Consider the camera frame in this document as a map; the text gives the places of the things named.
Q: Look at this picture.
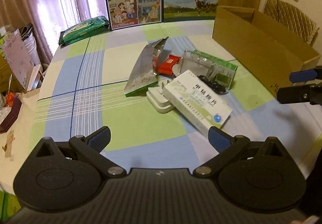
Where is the black cable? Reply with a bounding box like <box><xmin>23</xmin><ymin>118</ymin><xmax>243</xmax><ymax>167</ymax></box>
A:
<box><xmin>197</xmin><ymin>75</ymin><xmax>229</xmax><ymax>96</ymax></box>

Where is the white power adapter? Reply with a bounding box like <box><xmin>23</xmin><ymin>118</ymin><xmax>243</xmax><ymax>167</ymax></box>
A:
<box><xmin>146</xmin><ymin>80</ymin><xmax>174</xmax><ymax>114</ymax></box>

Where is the green white medicine box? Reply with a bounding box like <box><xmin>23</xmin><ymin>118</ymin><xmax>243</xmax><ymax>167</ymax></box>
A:
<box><xmin>180</xmin><ymin>50</ymin><xmax>238</xmax><ymax>89</ymax></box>

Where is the silver foil bag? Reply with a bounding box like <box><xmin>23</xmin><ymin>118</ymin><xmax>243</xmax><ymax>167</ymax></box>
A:
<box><xmin>124</xmin><ymin>37</ymin><xmax>169</xmax><ymax>97</ymax></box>

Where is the red candy packet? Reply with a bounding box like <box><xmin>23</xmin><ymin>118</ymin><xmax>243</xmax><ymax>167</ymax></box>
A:
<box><xmin>152</xmin><ymin>55</ymin><xmax>181</xmax><ymax>76</ymax></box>

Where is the brown cardboard box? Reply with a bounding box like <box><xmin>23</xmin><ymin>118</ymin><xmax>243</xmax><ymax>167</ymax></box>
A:
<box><xmin>212</xmin><ymin>6</ymin><xmax>320</xmax><ymax>96</ymax></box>

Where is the quilted beige chair back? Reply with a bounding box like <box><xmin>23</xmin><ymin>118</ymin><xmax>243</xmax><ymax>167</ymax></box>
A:
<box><xmin>263</xmin><ymin>0</ymin><xmax>319</xmax><ymax>46</ymax></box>

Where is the green plastic package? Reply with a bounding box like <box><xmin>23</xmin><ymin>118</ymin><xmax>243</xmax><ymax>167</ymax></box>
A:
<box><xmin>58</xmin><ymin>16</ymin><xmax>110</xmax><ymax>46</ymax></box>

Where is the pink paper bag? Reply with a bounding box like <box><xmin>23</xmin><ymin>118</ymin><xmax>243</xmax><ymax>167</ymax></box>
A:
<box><xmin>1</xmin><ymin>29</ymin><xmax>34</xmax><ymax>92</ymax></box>

